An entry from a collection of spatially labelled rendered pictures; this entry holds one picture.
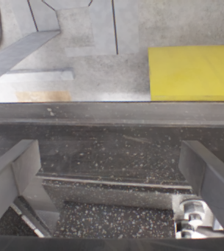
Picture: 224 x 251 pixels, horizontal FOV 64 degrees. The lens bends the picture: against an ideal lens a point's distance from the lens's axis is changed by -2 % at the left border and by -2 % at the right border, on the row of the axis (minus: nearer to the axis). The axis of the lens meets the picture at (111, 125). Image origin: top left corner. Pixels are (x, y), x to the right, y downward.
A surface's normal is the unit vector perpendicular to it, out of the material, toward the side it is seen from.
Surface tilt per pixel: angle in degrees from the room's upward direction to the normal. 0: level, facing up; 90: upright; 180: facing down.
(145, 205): 0
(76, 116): 0
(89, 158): 90
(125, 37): 10
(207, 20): 0
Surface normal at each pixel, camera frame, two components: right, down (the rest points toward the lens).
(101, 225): -0.09, -0.76
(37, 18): -0.01, 0.64
